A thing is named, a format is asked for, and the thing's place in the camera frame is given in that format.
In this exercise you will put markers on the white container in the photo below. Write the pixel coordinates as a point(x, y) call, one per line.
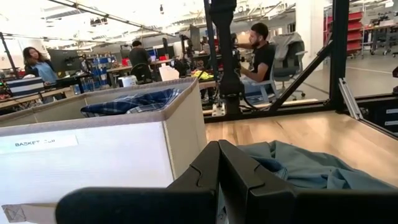
point(127, 81)

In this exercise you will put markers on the office chair with jacket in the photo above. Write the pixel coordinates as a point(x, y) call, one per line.
point(289, 62)

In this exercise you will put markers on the beige fabric storage box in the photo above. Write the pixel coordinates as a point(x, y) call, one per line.
point(93, 161)

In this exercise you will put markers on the silver aluminium bar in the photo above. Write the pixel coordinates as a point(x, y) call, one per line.
point(349, 98)

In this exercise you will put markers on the standing person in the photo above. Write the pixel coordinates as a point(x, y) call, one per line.
point(139, 56)

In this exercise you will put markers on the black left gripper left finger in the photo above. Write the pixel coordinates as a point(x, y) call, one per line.
point(140, 205)

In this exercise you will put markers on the blue plaid shirt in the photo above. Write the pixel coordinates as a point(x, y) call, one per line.
point(133, 102)

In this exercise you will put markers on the yellow object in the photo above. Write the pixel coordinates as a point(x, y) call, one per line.
point(202, 75)

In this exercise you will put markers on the seated person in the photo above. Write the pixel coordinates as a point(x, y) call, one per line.
point(262, 59)

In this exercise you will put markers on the black metal table frame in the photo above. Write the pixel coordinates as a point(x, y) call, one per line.
point(339, 46)

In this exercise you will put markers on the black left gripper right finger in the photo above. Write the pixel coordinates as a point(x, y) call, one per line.
point(280, 205)

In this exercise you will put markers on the person at monitor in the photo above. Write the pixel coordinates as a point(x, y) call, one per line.
point(38, 67)

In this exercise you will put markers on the blue white striped box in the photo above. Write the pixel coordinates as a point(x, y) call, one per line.
point(25, 86)

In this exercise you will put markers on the dark green garment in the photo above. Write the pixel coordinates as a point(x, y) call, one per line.
point(311, 171)

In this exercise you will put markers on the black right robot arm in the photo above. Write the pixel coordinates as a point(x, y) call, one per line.
point(230, 62)

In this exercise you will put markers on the black computer monitor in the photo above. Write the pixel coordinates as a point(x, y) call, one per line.
point(63, 59)

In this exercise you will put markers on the red bin shelf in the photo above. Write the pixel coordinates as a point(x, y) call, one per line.
point(354, 31)

